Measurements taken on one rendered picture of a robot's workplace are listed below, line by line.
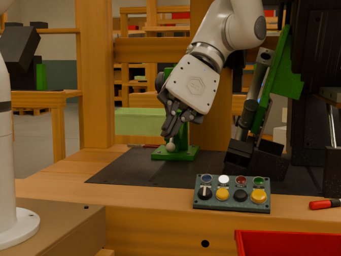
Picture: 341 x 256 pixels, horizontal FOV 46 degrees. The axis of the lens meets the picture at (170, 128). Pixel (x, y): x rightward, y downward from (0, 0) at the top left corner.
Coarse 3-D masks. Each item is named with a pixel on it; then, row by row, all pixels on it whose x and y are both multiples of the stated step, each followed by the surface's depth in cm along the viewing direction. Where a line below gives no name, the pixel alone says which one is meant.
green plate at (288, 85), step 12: (288, 24) 92; (288, 36) 94; (276, 48) 102; (288, 48) 94; (276, 60) 94; (288, 60) 95; (276, 72) 95; (288, 72) 95; (276, 84) 96; (288, 84) 96; (300, 84) 95; (288, 96) 96
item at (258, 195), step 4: (252, 192) 79; (256, 192) 78; (260, 192) 78; (264, 192) 78; (252, 196) 78; (256, 196) 78; (260, 196) 78; (264, 196) 78; (256, 200) 78; (260, 200) 77; (264, 200) 78
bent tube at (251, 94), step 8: (264, 48) 104; (264, 56) 105; (272, 56) 103; (264, 64) 102; (256, 72) 107; (264, 72) 106; (256, 80) 109; (256, 88) 110; (248, 96) 111; (256, 96) 111; (240, 128) 106; (240, 136) 104
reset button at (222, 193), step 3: (219, 189) 80; (222, 189) 80; (225, 189) 80; (216, 192) 80; (219, 192) 79; (222, 192) 79; (225, 192) 79; (219, 195) 79; (222, 195) 79; (225, 195) 79; (219, 198) 79; (222, 198) 79; (225, 198) 79
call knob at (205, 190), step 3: (204, 186) 81; (201, 189) 80; (204, 189) 80; (207, 189) 80; (210, 189) 81; (198, 192) 80; (201, 192) 80; (204, 192) 80; (207, 192) 80; (210, 192) 80; (198, 195) 80; (201, 195) 80; (204, 195) 79; (207, 195) 79; (210, 195) 80; (204, 198) 80; (207, 198) 80
